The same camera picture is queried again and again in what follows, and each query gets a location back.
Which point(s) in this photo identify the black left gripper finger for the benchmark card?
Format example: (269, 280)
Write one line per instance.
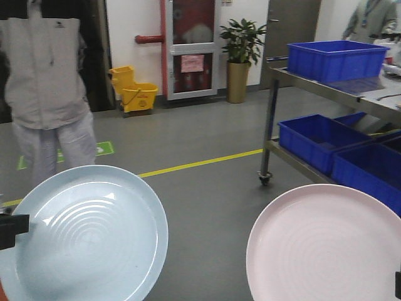
(11, 226)

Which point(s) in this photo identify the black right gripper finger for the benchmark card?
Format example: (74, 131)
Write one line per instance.
(398, 284)

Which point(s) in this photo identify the pink plate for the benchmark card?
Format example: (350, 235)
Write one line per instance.
(324, 242)

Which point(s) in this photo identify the light blue plate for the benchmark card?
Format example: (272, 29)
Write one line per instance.
(95, 233)

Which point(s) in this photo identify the blue bin lower right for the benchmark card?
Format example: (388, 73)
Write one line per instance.
(373, 169)

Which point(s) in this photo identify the blue bin lower left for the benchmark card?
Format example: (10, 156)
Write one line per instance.
(316, 139)

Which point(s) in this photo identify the person in white jacket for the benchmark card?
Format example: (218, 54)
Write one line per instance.
(51, 50)

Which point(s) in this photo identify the yellow mop bucket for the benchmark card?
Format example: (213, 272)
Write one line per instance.
(134, 96)

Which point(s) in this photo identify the steel trolley table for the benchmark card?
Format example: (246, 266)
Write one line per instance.
(376, 96)

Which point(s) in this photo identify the blue bin on top shelf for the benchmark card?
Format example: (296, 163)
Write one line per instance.
(335, 61)

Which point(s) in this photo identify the person in green jacket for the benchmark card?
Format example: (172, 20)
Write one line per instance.
(370, 20)

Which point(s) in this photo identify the potted plant gold pot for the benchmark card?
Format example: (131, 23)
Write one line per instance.
(242, 47)

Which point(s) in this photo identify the fire hose cabinet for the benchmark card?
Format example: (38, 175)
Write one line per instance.
(189, 51)

